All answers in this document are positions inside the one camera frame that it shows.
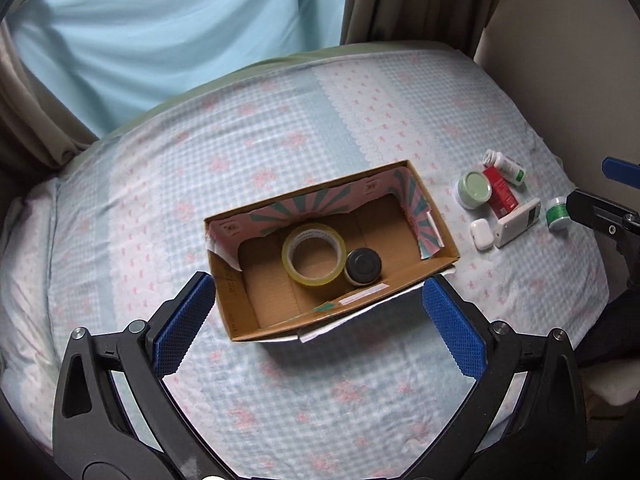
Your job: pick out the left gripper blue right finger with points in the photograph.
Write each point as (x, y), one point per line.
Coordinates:
(524, 417)

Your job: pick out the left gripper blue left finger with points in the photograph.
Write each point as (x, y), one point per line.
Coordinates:
(113, 415)

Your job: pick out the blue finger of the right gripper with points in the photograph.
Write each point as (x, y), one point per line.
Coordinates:
(599, 214)
(620, 171)

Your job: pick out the green label white jar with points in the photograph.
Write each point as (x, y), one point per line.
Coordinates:
(557, 217)

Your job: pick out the white remote control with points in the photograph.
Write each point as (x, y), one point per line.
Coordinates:
(517, 222)

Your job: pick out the red small box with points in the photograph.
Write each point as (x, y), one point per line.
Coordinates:
(502, 201)

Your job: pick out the white pill bottle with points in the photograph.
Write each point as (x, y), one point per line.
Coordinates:
(512, 171)

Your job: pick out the white earbuds case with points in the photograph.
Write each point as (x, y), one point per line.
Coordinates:
(481, 234)

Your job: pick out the pale green lid jar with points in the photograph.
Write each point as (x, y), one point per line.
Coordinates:
(473, 190)

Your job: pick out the black lid small jar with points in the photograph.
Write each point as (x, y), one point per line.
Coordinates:
(363, 266)

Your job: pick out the yellow tape roll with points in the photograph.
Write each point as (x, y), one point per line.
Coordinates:
(313, 255)

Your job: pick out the pillow in floral case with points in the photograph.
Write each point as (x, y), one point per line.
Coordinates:
(29, 362)

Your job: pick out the checkered floral bed sheet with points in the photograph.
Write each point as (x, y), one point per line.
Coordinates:
(365, 400)

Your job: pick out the cardboard box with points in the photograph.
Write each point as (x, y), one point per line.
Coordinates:
(387, 208)

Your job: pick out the green mattress cover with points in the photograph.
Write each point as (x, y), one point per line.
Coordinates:
(257, 70)

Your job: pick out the right brown curtain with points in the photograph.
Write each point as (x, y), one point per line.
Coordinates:
(456, 23)

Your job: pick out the brown curtain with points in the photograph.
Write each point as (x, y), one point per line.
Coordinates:
(37, 130)
(456, 23)

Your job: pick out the left brown curtain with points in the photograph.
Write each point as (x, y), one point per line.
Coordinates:
(37, 130)

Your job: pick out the light blue hanging cloth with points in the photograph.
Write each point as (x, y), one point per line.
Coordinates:
(108, 61)

